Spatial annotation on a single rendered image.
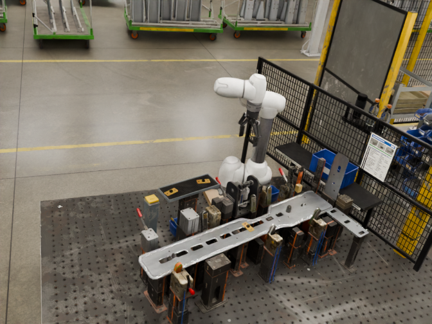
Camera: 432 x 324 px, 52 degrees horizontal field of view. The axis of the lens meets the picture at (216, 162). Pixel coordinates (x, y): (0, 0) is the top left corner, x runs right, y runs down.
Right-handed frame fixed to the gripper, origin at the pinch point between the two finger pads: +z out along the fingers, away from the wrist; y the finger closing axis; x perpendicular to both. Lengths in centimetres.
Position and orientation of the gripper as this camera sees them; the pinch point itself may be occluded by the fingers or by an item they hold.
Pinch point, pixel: (247, 139)
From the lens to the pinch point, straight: 269.5
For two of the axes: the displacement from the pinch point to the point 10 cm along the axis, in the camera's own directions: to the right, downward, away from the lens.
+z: -1.1, 8.4, 5.3
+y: 5.7, 4.9, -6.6
